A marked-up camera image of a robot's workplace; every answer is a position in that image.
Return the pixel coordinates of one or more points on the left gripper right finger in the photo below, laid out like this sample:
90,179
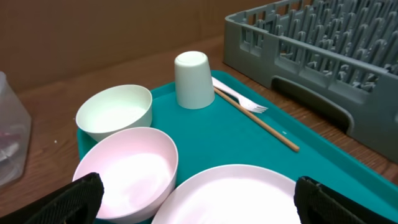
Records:
317,203

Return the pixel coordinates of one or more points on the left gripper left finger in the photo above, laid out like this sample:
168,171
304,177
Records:
77,202

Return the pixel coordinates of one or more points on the pink bowl with peanuts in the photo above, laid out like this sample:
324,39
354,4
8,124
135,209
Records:
138,169

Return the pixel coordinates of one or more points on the wooden chopstick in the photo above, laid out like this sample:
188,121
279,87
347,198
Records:
265,126

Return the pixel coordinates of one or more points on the pink round plate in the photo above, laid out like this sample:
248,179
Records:
229,194

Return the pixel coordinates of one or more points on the white bowl with rice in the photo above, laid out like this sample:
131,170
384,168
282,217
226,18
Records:
115,109

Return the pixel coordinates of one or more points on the white plastic fork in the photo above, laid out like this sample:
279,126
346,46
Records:
242,100

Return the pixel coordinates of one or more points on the white paper cup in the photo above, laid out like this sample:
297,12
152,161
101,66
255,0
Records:
193,80

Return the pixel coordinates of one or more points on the grey dishwasher rack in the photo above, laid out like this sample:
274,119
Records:
340,57

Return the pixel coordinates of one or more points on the clear plastic bin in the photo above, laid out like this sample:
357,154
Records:
15,134

